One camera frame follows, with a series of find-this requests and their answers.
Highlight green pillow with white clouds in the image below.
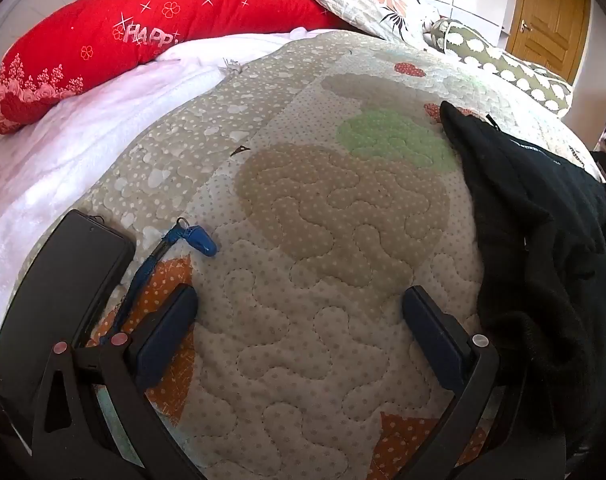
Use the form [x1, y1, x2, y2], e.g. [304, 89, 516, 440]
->
[423, 19, 574, 118]

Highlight wooden door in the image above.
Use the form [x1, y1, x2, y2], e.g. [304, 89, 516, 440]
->
[506, 0, 591, 83]

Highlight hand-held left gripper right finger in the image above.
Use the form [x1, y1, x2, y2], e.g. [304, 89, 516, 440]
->
[398, 285, 568, 480]

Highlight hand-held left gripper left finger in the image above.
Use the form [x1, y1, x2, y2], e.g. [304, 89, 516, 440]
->
[30, 284, 209, 480]

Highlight blue lanyard with clip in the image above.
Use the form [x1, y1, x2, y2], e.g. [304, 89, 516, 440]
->
[100, 217, 219, 346]

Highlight black smartphone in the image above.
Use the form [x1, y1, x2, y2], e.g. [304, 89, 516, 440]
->
[0, 210, 136, 406]

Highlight white fleece blanket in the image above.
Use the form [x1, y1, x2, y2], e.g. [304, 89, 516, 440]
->
[0, 35, 294, 356]

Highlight long red embroidered pillow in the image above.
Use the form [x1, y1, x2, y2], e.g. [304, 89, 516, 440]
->
[0, 0, 349, 135]

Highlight patchwork quilted bedspread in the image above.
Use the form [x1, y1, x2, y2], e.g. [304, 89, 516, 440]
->
[0, 30, 604, 480]

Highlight black pants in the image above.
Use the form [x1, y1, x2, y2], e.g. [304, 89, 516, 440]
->
[439, 101, 606, 461]

